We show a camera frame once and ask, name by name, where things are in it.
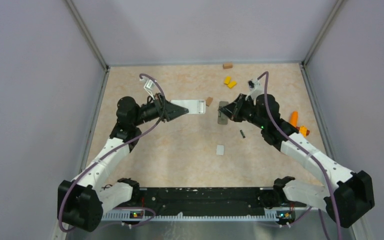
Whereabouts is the tan wooden block far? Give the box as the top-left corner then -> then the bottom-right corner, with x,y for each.
222,62 -> 233,70

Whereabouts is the green battery short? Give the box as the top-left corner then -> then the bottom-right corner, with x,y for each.
239,130 -> 246,139

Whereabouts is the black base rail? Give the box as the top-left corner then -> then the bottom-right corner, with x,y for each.
109,187 -> 307,218

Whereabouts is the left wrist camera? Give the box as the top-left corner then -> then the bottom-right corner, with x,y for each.
143,78 -> 155,100

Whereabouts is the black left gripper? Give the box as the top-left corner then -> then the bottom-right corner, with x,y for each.
132,92 -> 189,127

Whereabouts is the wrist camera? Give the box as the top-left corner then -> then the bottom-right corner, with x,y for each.
143,78 -> 155,100
247,78 -> 264,101

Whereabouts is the tan wooden block right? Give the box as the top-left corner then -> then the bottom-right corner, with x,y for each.
205,97 -> 213,107

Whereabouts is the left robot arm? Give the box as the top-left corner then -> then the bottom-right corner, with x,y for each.
57,93 -> 190,233

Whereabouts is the yellow block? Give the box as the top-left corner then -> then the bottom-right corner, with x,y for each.
226,80 -> 237,89
223,76 -> 232,85

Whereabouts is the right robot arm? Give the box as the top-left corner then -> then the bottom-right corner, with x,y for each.
218,93 -> 375,228

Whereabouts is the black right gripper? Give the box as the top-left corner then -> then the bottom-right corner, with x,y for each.
219,93 -> 266,130

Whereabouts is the tan wooden block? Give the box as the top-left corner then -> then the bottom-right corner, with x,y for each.
205,97 -> 213,107
222,62 -> 233,70

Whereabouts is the white remote battery cover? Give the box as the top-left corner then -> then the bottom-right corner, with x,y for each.
216,145 -> 225,156

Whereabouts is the white remote control with buttons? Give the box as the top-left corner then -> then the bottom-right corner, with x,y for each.
170,99 -> 206,115

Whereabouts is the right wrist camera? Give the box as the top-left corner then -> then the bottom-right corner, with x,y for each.
247,78 -> 264,101

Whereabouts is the orange toy carrot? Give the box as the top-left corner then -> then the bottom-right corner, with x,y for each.
289,111 -> 299,128

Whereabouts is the yellow block left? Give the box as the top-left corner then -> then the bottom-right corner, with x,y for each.
223,76 -> 232,85

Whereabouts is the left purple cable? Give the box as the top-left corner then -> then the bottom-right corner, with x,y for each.
57,73 -> 166,233

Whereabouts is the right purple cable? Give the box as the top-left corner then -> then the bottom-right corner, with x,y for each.
256,71 -> 344,240

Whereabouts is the orange toy brick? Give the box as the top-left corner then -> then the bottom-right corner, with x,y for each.
296,125 -> 310,137

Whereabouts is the grey remote control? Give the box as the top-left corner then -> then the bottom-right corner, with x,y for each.
217,100 -> 230,126

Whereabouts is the yellow block right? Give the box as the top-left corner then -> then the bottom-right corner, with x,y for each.
226,80 -> 237,89

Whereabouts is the purple cable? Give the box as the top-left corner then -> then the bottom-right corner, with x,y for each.
256,71 -> 344,240
57,73 -> 166,233

